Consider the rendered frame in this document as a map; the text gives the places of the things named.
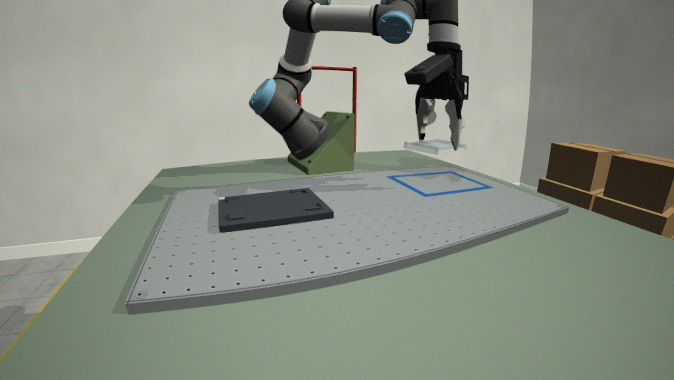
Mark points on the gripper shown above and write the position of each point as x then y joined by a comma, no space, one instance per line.
440,88

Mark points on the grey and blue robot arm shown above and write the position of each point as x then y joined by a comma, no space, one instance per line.
274,100

